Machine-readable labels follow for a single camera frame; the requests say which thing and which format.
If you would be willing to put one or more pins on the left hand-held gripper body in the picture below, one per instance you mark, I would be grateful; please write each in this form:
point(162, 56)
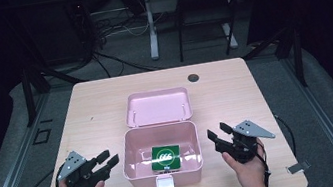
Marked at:
point(80, 183)

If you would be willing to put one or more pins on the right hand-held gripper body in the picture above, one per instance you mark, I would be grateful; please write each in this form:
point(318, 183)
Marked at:
point(242, 149)

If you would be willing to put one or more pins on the pink plastic box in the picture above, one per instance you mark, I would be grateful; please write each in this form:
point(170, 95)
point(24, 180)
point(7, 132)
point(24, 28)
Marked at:
point(141, 178)

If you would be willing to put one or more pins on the green card pack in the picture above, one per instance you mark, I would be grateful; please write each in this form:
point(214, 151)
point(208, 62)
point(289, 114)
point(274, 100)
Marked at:
point(165, 157)

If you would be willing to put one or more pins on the pink box lid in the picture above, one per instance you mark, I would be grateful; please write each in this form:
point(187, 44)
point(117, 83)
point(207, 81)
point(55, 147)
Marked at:
point(156, 107)

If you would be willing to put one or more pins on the person's right hand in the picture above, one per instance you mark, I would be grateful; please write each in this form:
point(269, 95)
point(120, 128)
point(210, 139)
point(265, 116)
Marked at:
point(251, 174)

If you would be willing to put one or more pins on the dark round desk grommet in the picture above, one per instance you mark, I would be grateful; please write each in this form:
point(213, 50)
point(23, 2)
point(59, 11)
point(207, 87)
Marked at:
point(193, 77)

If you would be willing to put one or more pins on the black metal stand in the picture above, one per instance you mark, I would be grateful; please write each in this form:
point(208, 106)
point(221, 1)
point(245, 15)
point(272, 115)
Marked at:
point(28, 95)
point(298, 55)

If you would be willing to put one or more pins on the black chair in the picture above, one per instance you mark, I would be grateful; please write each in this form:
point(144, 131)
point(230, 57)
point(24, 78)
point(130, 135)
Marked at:
point(204, 3)

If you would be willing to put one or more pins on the white desk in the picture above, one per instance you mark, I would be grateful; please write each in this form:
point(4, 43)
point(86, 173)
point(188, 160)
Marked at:
point(151, 25)

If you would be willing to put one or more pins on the dark cabinet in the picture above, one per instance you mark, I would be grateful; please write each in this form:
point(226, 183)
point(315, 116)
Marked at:
point(53, 33)

